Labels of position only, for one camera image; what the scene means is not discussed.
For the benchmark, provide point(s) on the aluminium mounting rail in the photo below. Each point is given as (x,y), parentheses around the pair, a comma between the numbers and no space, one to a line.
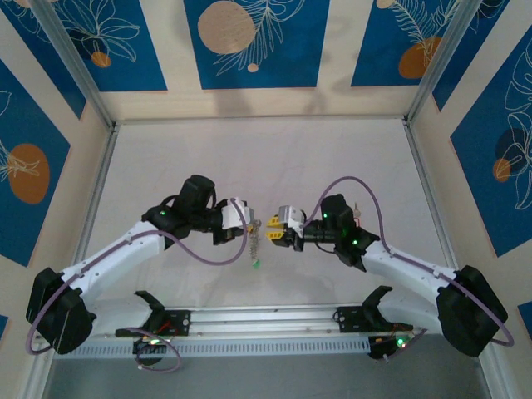
(266,320)

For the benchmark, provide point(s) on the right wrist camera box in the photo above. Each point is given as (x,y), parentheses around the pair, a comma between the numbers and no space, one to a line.
(291,218)

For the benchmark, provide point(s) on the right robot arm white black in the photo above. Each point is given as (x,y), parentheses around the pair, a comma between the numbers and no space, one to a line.
(407,266)

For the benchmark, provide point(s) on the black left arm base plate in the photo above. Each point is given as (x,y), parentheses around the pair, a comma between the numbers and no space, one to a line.
(178,322)

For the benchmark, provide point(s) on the aluminium table edge rail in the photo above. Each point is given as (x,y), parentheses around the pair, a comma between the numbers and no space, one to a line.
(101,174)
(257,121)
(424,174)

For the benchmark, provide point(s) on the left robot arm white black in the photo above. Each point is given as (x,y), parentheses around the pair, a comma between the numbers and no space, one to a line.
(112,253)

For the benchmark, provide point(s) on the aluminium frame post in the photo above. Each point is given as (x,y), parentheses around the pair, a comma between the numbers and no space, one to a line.
(444,58)
(75,62)

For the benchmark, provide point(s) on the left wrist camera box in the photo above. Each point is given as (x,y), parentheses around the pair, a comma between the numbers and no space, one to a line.
(234,216)

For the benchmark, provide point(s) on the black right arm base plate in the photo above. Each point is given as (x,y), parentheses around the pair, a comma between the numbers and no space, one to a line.
(353,320)

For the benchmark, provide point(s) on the metal key plate with rings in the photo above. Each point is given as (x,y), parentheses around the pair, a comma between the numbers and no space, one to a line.
(254,243)

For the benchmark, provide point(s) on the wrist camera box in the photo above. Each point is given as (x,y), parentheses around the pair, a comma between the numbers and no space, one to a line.
(291,218)
(234,216)

